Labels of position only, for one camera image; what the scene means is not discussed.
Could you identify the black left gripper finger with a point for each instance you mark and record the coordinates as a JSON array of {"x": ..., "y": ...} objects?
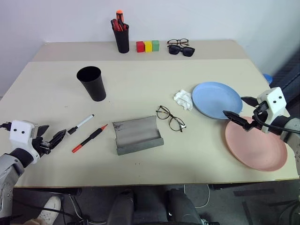
[
  {"x": 58, "y": 138},
  {"x": 44, "y": 130}
]

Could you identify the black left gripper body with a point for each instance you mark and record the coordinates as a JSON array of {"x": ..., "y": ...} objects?
[{"x": 43, "y": 145}]

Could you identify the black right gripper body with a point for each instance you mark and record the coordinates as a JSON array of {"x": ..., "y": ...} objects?
[{"x": 259, "y": 117}]

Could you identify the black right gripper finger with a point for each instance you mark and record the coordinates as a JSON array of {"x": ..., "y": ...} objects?
[
  {"x": 251, "y": 100},
  {"x": 240, "y": 120}
]

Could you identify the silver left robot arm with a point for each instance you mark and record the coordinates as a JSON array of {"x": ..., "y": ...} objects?
[{"x": 7, "y": 168}]

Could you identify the black white whiteboard marker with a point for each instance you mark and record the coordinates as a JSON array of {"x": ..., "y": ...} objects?
[{"x": 80, "y": 124}]

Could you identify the blue round container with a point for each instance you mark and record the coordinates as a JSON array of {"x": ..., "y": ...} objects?
[{"x": 267, "y": 77}]

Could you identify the red black marker pen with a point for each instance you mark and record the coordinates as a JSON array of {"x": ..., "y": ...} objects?
[{"x": 90, "y": 138}]

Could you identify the blue plate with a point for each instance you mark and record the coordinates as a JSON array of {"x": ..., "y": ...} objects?
[{"x": 215, "y": 98}]

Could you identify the pink plate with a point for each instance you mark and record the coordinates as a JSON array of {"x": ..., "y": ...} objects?
[{"x": 257, "y": 150}]

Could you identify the crumpled white tissue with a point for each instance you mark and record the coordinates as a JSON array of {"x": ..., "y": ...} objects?
[{"x": 184, "y": 98}]

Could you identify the empty black cup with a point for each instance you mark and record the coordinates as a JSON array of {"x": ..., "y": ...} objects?
[{"x": 95, "y": 86}]

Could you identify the white sneaker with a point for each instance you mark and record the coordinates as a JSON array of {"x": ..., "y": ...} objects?
[{"x": 50, "y": 209}]

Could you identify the open grey glasses case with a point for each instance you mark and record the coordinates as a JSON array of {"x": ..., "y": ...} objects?
[{"x": 136, "y": 133}]

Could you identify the black sunglasses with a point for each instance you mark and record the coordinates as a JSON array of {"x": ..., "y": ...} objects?
[{"x": 187, "y": 51}]

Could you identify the dark rounded shape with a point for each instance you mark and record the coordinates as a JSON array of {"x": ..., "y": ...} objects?
[
  {"x": 122, "y": 206},
  {"x": 181, "y": 206}
]

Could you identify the green cube block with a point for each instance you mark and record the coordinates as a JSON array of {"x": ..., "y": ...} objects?
[{"x": 155, "y": 45}]

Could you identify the black tool holder cup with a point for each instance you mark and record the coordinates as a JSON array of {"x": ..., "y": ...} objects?
[{"x": 122, "y": 42}]

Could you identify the yellow cube block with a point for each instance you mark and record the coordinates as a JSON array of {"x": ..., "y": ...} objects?
[{"x": 148, "y": 47}]

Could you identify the red cube block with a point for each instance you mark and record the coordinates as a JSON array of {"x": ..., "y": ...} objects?
[{"x": 140, "y": 47}]

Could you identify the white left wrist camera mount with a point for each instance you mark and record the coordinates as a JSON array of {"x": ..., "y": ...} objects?
[{"x": 21, "y": 134}]

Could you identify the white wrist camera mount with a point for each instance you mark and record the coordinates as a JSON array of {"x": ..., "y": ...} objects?
[
  {"x": 275, "y": 98},
  {"x": 21, "y": 134}
]

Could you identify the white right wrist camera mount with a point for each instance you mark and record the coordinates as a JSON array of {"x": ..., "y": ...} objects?
[{"x": 275, "y": 98}]

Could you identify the black table frame bar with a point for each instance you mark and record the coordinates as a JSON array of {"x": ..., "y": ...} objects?
[{"x": 65, "y": 191}]

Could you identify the thin dark frame glasses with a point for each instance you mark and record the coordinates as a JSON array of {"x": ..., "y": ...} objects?
[{"x": 169, "y": 116}]

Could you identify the tortoiseshell thick frame glasses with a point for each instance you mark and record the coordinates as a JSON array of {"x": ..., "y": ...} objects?
[{"x": 185, "y": 42}]

